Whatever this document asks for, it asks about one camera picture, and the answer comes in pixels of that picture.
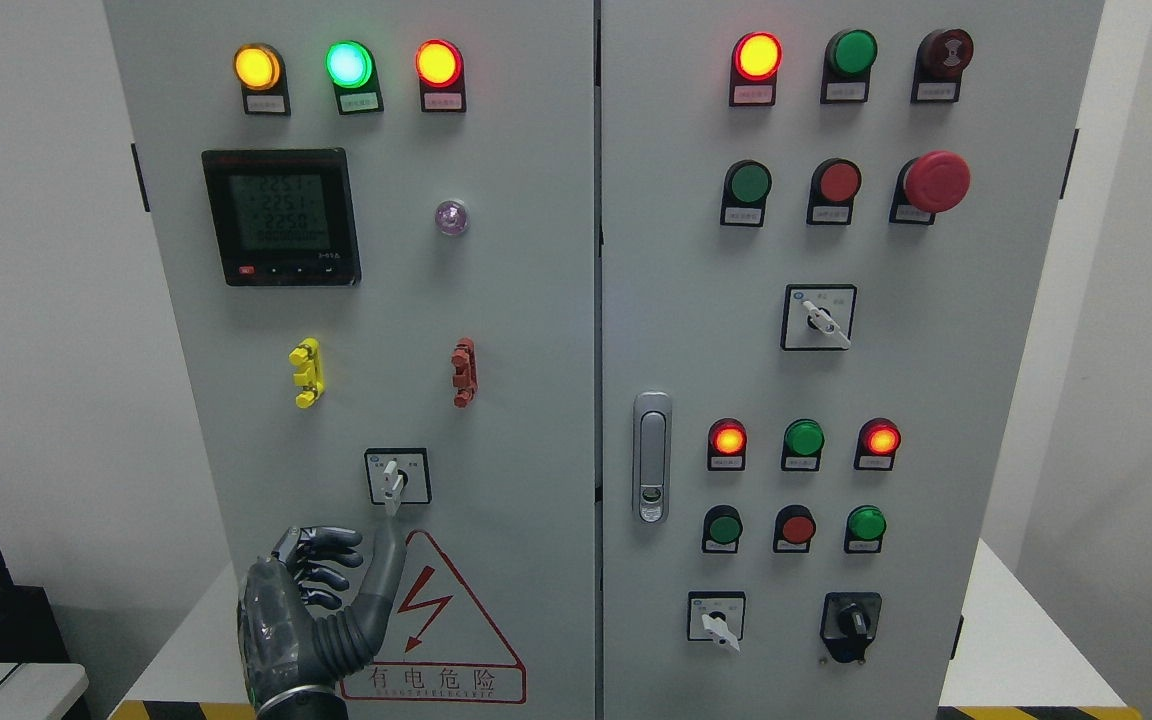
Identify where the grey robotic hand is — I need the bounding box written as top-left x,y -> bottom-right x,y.
237,518 -> 406,711

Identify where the white rotary switch door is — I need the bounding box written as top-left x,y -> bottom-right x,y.
364,448 -> 433,518

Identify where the red electric hazard warning sticker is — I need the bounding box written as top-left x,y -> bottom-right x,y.
340,530 -> 526,705

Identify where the white side table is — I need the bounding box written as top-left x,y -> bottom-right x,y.
0,664 -> 90,719

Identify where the yellow terminal clip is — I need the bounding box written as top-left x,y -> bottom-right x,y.
288,338 -> 325,409

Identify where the red terminal clip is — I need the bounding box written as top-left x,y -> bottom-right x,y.
450,338 -> 477,409

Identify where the black digital power meter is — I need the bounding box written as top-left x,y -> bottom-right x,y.
200,147 -> 362,287

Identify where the grey left cabinet door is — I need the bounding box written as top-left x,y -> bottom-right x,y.
105,1 -> 596,719

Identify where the grey cabinet door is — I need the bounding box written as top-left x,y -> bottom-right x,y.
600,1 -> 1105,719
105,1 -> 596,719

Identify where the green push button lower left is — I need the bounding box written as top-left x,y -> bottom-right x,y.
702,503 -> 744,553

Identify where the green push button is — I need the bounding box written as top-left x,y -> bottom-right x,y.
719,159 -> 772,228
844,503 -> 887,553
702,503 -> 744,553

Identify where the clear round light bulb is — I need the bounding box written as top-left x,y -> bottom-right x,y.
434,199 -> 470,237

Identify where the red lit lamp lower left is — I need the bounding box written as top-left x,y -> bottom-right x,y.
707,418 -> 748,471

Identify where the red lit lamp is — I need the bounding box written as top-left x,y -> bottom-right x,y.
852,416 -> 902,471
728,31 -> 783,108
707,418 -> 748,471

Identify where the red push button lower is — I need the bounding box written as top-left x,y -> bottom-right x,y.
772,503 -> 817,553

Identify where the red push button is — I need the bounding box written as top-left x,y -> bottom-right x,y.
806,158 -> 861,225
772,503 -> 817,553

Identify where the green lamp lower middle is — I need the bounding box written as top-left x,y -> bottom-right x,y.
780,418 -> 826,471

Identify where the yellow indicator lamp top left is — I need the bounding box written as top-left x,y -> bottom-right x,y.
233,44 -> 291,118

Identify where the green lit indicator lamp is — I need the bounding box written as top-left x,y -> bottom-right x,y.
324,40 -> 384,115

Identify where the green push button lower right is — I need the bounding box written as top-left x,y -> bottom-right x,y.
844,503 -> 887,553

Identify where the red lit lamp left door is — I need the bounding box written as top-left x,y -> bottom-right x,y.
414,38 -> 467,113

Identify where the red lit lamp lower right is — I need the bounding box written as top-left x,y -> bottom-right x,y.
852,416 -> 902,471

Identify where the green push button upper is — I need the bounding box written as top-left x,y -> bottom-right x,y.
719,159 -> 772,228

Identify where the grey right cabinet door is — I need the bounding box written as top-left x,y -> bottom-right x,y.
600,1 -> 1105,719

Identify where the red push button upper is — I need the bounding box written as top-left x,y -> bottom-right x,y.
806,158 -> 861,225

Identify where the red lit lamp right top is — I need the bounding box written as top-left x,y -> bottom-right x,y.
728,31 -> 783,108

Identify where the green lamp right top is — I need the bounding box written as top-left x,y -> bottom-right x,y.
820,28 -> 878,104

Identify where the red emergency stop mushroom button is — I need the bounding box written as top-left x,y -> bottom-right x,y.
890,150 -> 972,225

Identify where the dark red buzzer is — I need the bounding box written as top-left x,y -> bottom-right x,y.
910,28 -> 973,104

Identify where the white rotary switch right lower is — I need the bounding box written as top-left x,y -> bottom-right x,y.
687,591 -> 748,653

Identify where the white rotary switch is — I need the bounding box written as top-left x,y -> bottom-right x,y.
687,591 -> 748,653
780,285 -> 858,351

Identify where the silver door latch handle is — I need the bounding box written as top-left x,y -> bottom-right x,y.
632,391 -> 673,524

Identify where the black rotary selector switch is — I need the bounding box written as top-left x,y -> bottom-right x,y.
819,591 -> 882,664

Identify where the white rotary switch right upper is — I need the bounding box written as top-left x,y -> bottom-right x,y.
780,285 -> 858,351

